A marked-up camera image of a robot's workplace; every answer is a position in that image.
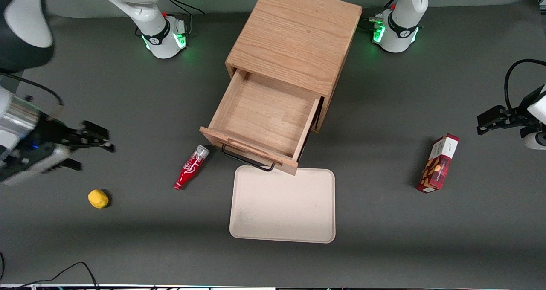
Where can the beige plastic tray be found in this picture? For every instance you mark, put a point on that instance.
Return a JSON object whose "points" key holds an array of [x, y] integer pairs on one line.
{"points": [[282, 209]]}

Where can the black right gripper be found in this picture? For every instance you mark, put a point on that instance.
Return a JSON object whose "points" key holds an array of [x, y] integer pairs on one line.
{"points": [[49, 135]]}

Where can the red cookie box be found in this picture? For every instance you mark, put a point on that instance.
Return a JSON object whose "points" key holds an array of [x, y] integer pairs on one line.
{"points": [[439, 164]]}

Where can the wooden drawer cabinet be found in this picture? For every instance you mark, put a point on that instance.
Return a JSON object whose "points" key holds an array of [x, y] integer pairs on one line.
{"points": [[294, 34]]}

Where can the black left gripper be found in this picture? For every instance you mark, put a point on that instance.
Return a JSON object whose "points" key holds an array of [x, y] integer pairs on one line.
{"points": [[517, 114]]}

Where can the red cola bottle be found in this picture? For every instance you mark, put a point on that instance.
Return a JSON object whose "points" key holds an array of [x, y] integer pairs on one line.
{"points": [[190, 168]]}

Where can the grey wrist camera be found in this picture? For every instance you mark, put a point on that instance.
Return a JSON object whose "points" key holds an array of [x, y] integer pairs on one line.
{"points": [[30, 168], [537, 140]]}

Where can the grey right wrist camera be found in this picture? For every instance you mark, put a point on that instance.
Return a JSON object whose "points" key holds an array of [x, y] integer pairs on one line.
{"points": [[30, 168]]}

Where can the yellow lemon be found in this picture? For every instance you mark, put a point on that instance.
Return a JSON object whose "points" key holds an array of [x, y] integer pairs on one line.
{"points": [[98, 198]]}

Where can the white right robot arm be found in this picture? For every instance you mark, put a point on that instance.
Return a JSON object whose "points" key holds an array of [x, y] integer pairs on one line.
{"points": [[140, 8]]}

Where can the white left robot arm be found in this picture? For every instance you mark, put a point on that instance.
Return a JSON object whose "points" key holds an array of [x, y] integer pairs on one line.
{"points": [[403, 13]]}

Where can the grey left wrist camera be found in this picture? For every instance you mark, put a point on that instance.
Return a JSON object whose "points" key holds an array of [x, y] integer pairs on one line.
{"points": [[537, 140]]}

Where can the wooden drawer with notched front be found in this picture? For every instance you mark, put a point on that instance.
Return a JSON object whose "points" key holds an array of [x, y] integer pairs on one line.
{"points": [[264, 115]]}

